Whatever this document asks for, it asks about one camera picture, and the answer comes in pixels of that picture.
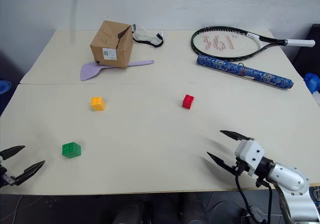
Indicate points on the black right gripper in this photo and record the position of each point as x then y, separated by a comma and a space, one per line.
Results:
241, 167

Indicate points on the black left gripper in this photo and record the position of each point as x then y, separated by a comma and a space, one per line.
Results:
5, 176

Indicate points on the green toy brick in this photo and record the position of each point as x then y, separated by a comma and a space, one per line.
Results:
71, 149

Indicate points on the red toy brick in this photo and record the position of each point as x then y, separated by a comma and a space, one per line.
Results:
188, 101

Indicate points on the blue round object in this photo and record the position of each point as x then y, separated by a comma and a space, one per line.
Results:
3, 87

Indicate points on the blue patterned scroll tube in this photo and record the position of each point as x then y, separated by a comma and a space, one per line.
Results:
245, 71

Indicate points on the yellow toy brick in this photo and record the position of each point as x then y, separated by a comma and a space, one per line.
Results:
97, 103

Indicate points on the black tennis racket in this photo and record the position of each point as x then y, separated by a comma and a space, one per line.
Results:
225, 44

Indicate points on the blue plastic bag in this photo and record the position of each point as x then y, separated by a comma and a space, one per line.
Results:
312, 82

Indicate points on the purple plastic spatula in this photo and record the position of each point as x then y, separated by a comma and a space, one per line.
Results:
90, 71

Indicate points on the brown cardboard box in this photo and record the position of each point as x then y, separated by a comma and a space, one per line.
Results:
112, 45

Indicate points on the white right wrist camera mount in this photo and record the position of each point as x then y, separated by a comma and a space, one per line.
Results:
251, 151

